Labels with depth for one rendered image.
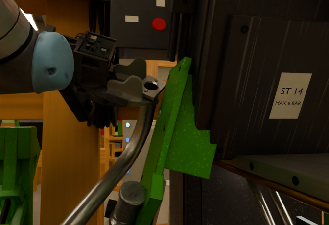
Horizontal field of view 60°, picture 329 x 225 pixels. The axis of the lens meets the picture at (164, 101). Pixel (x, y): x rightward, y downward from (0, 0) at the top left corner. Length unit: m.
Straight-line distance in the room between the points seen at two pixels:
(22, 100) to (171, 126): 0.57
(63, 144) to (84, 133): 0.06
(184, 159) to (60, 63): 0.21
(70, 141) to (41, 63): 0.43
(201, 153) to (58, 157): 0.45
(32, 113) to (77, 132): 0.17
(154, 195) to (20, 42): 0.24
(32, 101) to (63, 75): 0.51
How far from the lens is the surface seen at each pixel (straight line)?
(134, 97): 0.48
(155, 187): 0.38
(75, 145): 0.77
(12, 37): 0.35
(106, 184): 0.51
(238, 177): 0.62
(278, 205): 0.44
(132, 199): 0.39
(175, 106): 0.40
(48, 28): 0.50
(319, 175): 0.32
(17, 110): 0.89
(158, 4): 0.72
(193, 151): 0.42
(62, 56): 0.38
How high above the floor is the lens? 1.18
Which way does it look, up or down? 4 degrees up
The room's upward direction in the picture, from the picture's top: straight up
